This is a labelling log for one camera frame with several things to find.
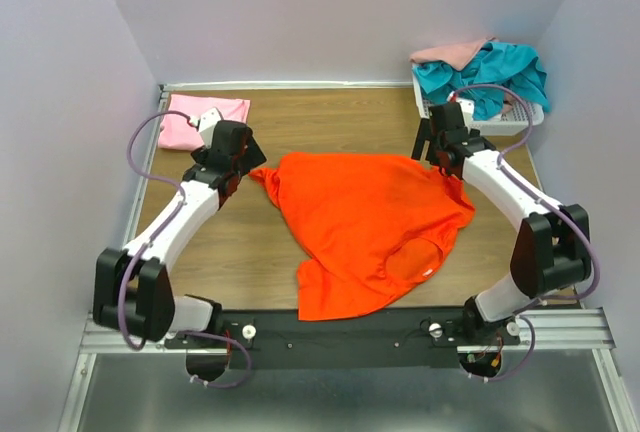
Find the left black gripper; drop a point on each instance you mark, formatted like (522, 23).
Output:
(253, 155)

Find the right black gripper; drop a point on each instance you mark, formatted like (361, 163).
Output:
(424, 134)

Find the orange t shirt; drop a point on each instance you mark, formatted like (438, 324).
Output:
(374, 227)

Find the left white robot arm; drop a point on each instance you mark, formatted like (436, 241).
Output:
(132, 288)

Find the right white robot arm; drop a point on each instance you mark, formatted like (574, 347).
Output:
(552, 250)

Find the white plastic basket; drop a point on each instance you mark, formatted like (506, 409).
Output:
(512, 122)

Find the dusty pink t shirt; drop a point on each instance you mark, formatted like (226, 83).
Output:
(458, 55)

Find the teal t shirt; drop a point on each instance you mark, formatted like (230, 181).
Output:
(517, 67)

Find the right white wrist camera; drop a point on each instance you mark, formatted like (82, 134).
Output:
(467, 107)

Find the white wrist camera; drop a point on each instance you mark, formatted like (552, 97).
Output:
(467, 107)
(206, 125)

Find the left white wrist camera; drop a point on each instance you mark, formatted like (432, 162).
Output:
(206, 125)

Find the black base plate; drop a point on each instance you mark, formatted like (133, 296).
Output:
(394, 337)

